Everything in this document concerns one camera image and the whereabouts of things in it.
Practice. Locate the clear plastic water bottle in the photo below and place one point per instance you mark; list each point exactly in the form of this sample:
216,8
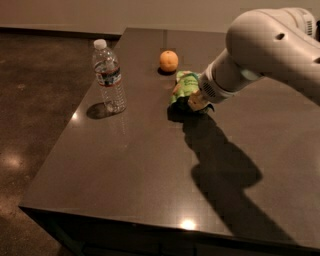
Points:
108,76

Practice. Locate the orange fruit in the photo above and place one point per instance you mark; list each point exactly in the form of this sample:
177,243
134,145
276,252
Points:
168,61

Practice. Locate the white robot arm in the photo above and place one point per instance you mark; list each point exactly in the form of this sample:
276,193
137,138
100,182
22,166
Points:
276,43

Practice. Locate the green rice chip bag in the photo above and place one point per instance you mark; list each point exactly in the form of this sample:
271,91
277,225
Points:
186,83

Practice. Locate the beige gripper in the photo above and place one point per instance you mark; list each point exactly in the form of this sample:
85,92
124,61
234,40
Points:
213,87

